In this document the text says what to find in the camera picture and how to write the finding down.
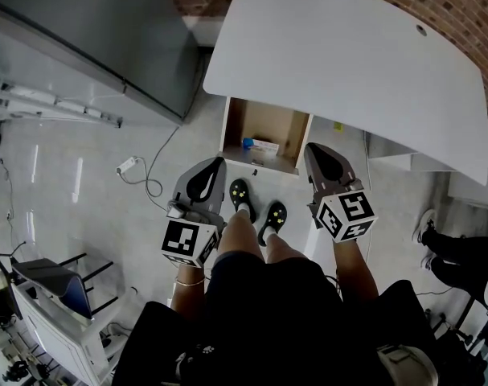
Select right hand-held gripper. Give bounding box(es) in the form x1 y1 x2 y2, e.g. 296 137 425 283
305 142 378 244

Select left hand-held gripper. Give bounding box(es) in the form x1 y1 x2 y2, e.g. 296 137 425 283
161 157 228 268

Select blue and yellow cardboard box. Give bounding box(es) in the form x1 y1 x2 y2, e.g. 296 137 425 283
242 137 281 155

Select white wooden drawer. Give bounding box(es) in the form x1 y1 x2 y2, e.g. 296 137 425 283
218 96 314 176

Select person's right forearm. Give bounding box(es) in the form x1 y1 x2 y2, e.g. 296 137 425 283
332 239 379 303

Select person's left forearm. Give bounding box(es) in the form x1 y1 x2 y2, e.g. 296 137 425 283
170 261 207 321

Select person's left black shoe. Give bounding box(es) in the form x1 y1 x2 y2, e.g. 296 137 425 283
229 178 257 224

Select person's black shoe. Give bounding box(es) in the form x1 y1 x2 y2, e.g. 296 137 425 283
257 201 288 248
229 178 257 224

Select person's left leg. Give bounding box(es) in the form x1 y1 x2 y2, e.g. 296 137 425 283
217 209 265 263

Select person's leg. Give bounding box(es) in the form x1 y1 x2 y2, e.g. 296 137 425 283
217 209 265 263
265 233 309 265

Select person's right black shoe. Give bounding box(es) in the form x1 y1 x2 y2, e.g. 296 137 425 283
257 201 288 248

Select white power strip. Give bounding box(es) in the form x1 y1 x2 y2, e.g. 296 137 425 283
115 155 139 175

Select person's right leg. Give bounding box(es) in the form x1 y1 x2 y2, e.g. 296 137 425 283
265 233 309 265

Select white desk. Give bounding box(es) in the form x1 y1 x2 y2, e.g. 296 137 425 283
203 0 488 187

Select person's black clothes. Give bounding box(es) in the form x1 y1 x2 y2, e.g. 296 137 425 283
113 251 482 386

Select dark grey chair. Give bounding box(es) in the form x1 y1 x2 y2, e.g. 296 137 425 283
10 251 120 321

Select white metal shelf rack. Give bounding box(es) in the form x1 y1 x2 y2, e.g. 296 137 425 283
0 76 124 130

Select white refrigerator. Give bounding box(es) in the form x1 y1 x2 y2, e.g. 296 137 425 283
0 0 200 128

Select beige waist bag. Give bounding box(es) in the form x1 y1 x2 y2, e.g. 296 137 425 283
375 343 440 386

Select grey cable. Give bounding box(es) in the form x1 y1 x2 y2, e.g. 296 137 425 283
117 125 181 200

